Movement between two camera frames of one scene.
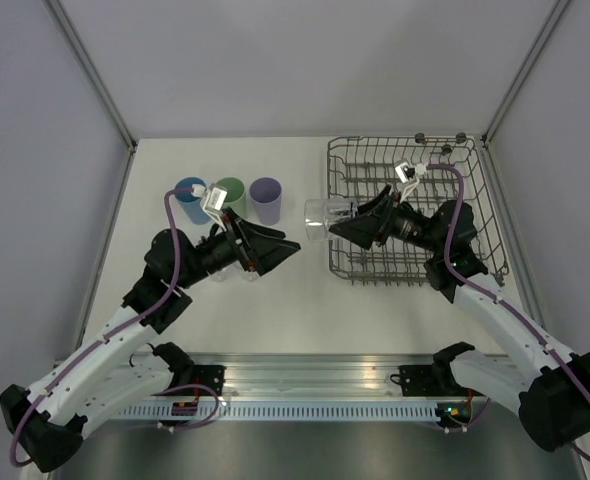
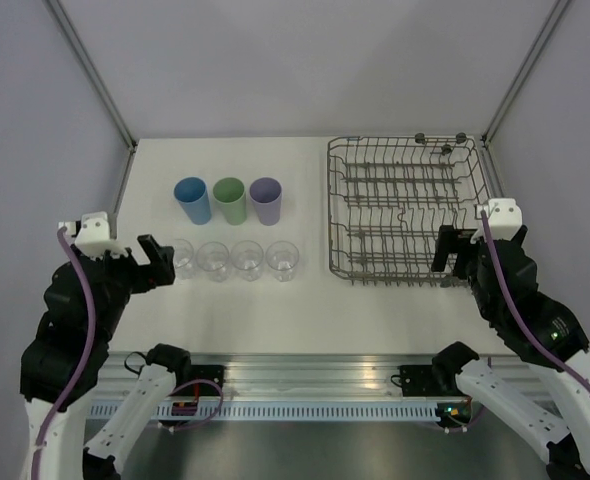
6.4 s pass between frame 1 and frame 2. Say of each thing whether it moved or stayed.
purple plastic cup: stayed
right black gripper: moved
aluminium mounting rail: stayed
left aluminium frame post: stayed
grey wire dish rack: stayed
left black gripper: moved
